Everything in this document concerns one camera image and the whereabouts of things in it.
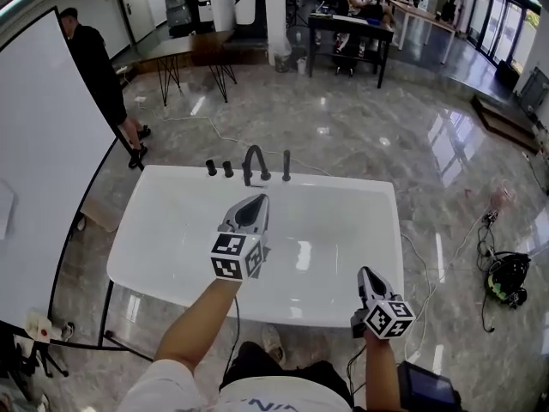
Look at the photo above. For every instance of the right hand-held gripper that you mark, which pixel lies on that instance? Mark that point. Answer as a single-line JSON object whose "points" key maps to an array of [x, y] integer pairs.
{"points": [[388, 320]]}

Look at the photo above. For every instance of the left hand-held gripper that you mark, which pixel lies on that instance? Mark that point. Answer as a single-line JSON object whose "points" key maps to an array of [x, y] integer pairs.
{"points": [[233, 256]]}

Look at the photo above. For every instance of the black shower head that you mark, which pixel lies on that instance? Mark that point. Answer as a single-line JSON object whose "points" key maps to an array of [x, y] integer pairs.
{"points": [[286, 163]]}

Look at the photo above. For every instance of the white bathtub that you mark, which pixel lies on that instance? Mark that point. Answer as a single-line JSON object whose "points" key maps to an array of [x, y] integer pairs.
{"points": [[180, 238]]}

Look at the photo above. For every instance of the person's left forearm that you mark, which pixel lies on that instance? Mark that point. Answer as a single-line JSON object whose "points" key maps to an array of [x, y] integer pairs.
{"points": [[199, 320]]}

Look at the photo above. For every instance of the person's right forearm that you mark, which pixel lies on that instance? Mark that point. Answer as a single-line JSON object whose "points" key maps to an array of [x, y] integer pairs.
{"points": [[381, 371]]}

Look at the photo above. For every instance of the black faucet knob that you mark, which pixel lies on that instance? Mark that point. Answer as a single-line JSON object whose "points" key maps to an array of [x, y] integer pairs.
{"points": [[227, 169], [211, 167]]}

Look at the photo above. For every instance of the black curved faucet spout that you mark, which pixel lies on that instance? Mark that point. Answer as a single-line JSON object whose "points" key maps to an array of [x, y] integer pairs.
{"points": [[253, 153]]}

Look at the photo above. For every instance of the black waist device with screen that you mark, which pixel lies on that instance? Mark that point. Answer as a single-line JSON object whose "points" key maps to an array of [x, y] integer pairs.
{"points": [[426, 389]]}

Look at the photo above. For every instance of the person's white shoe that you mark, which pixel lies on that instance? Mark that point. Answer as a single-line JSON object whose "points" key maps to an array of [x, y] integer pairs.
{"points": [[272, 341]]}

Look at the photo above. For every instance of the black green headset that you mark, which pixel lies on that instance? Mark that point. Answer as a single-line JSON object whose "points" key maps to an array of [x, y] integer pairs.
{"points": [[508, 279]]}

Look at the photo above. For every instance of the person's black shorts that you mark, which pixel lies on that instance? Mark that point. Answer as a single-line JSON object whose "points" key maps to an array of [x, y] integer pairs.
{"points": [[257, 363]]}

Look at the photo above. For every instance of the beige floor mat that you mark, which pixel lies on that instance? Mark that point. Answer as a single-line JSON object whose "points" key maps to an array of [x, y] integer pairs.
{"points": [[100, 215]]}

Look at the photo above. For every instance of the grey waste bin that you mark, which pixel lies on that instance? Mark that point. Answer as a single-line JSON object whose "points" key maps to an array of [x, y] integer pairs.
{"points": [[282, 62]]}

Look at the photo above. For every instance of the white power strip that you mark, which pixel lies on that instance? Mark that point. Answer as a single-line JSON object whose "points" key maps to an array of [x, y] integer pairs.
{"points": [[140, 100]]}

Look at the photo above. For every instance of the white bucket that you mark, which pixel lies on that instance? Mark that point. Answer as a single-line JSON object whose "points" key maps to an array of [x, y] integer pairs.
{"points": [[302, 66]]}

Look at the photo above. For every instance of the wooden table hairpin legs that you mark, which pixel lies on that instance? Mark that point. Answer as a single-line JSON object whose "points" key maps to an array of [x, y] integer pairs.
{"points": [[184, 45]]}

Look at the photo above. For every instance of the person's white shirt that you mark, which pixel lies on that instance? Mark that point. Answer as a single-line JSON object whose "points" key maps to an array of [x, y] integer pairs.
{"points": [[171, 391]]}

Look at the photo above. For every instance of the white pillar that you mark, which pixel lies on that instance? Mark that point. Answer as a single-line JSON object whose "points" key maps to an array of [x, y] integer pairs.
{"points": [[275, 15]]}

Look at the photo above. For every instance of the low wooden platform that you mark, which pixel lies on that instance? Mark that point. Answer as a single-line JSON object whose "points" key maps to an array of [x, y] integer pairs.
{"points": [[502, 118]]}

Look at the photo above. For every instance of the black table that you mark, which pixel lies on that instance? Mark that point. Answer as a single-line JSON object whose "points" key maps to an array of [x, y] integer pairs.
{"points": [[349, 26]]}

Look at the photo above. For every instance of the grey machine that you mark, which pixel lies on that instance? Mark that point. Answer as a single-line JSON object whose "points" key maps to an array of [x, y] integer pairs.
{"points": [[178, 11]]}

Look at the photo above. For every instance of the white box red button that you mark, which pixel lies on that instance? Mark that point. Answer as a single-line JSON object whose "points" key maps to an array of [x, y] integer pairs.
{"points": [[38, 326]]}

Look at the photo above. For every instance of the white door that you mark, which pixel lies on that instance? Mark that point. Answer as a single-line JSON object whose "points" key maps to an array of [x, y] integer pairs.
{"points": [[133, 7]]}

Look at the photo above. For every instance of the black tripod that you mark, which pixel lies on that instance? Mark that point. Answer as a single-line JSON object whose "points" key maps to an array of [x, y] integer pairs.
{"points": [[40, 359]]}

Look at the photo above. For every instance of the black box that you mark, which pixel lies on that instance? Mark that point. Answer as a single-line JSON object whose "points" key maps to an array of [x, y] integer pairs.
{"points": [[508, 74]]}

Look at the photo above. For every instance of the grey metal cabinet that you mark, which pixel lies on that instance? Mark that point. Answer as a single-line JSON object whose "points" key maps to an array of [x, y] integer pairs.
{"points": [[536, 90]]}

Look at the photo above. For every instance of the long wooden table white legs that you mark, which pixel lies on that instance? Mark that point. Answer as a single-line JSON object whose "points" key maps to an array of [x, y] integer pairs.
{"points": [[422, 17]]}

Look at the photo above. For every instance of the glass doors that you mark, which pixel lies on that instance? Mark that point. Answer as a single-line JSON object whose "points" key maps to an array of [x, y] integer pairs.
{"points": [[499, 19]]}

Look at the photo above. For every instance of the white partition board black frame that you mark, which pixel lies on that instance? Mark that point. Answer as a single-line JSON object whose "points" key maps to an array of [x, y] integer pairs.
{"points": [[43, 165]]}

